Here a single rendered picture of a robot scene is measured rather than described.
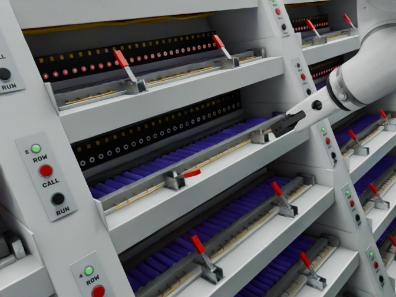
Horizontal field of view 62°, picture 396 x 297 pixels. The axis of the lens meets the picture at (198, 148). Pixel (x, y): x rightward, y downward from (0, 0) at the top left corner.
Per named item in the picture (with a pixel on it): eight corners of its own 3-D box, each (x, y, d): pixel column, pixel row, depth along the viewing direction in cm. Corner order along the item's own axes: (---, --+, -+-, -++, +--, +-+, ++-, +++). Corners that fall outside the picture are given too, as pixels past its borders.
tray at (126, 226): (310, 138, 89) (307, 104, 86) (114, 257, 51) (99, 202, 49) (250, 132, 104) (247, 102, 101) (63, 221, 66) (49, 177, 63)
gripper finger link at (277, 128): (292, 129, 67) (269, 142, 72) (300, 125, 69) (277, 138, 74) (284, 115, 67) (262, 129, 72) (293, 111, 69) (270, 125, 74)
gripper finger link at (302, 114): (286, 126, 63) (281, 129, 68) (322, 106, 62) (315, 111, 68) (283, 121, 63) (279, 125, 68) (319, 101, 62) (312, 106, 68)
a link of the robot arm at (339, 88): (358, 110, 55) (343, 118, 57) (378, 98, 61) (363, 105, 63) (332, 67, 56) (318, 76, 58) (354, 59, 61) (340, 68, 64)
